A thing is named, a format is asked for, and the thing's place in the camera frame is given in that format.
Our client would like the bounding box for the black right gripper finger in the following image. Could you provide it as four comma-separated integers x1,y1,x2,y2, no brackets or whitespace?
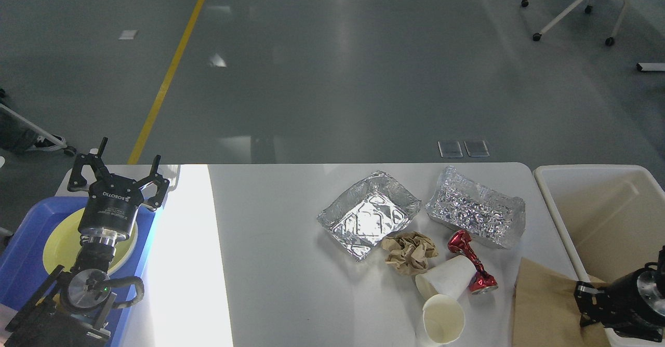
603,323,663,344
573,281,617,328

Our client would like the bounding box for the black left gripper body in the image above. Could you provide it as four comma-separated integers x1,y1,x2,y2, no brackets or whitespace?
78,175,143,245

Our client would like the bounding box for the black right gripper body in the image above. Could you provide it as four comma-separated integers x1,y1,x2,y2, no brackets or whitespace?
606,267,664,332

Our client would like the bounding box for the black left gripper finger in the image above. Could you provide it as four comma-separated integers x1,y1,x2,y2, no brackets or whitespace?
134,155,169,212
67,138,113,197

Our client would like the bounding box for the brown paper bag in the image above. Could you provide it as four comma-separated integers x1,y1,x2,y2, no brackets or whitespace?
512,259,610,346

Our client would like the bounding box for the yellow translucent plate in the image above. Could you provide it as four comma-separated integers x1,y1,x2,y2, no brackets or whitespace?
42,208,139,275

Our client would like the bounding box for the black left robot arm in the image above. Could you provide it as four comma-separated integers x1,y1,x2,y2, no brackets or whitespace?
4,137,169,346

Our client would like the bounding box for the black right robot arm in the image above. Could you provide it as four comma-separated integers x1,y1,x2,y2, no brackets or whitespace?
573,250,664,342

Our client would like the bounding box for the white office chair left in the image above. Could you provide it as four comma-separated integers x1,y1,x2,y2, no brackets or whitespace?
2,104,77,157

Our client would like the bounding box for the person leg with sneaker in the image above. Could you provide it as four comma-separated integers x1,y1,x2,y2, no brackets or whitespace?
1,89,67,155

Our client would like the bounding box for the white plastic waste bin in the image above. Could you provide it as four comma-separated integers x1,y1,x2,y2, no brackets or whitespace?
534,165,664,346

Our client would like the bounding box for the red crumpled wrapper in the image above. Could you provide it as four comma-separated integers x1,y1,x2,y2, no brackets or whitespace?
447,230,498,295

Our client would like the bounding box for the lying white paper cup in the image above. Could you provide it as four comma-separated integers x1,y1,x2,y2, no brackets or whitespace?
414,256,476,300

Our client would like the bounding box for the upright white paper cup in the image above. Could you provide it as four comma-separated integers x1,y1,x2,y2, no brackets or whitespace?
416,294,466,346

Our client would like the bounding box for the crumpled brown paper ball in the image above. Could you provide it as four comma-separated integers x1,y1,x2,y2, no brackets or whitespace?
380,232,439,276

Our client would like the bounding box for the right floor socket cover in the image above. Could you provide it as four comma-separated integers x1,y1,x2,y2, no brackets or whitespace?
464,140,490,157

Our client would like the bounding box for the floor socket cover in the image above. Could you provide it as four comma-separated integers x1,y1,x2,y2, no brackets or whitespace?
464,140,490,157
437,140,464,158

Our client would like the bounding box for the square aluminium foil tray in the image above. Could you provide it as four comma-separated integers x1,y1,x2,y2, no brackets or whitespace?
317,171,422,262

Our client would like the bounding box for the left floor socket cover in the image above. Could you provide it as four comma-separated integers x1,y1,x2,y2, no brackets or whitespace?
437,140,464,158

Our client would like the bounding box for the white bar on floor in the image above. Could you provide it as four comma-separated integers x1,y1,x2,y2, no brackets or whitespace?
636,62,665,72

